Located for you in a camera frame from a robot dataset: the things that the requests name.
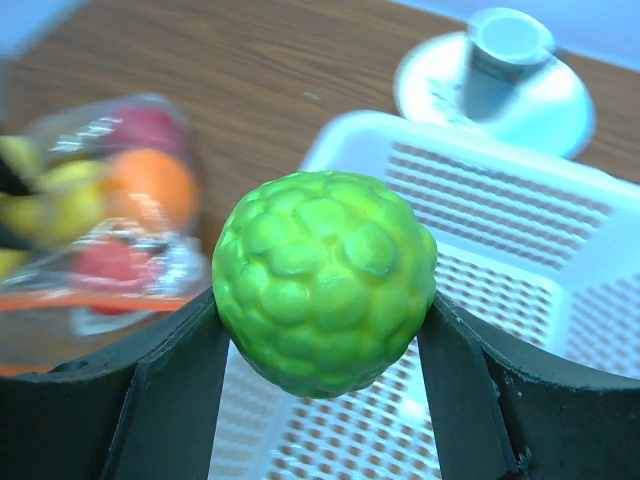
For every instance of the white plastic basket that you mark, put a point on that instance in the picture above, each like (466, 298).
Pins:
(542, 248)

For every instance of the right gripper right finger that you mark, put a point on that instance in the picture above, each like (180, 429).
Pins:
(502, 408)

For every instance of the grey mug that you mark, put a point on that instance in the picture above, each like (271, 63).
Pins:
(505, 47)

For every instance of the orange fake orange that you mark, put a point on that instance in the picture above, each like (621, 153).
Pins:
(151, 188)

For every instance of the yellow fake bell pepper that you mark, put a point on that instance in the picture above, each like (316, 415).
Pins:
(70, 203)

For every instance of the yellow fake fruit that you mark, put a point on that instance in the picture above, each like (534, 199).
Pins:
(22, 154)

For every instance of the floral ceramic plate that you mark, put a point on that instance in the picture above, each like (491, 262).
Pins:
(448, 80)

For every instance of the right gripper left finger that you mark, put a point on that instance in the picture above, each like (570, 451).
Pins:
(145, 407)

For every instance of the clear zip top bag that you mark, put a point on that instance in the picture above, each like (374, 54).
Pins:
(45, 319)

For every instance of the green fake custard apple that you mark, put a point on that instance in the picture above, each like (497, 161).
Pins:
(322, 280)

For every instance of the red fake apple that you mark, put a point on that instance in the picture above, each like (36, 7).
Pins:
(112, 266)

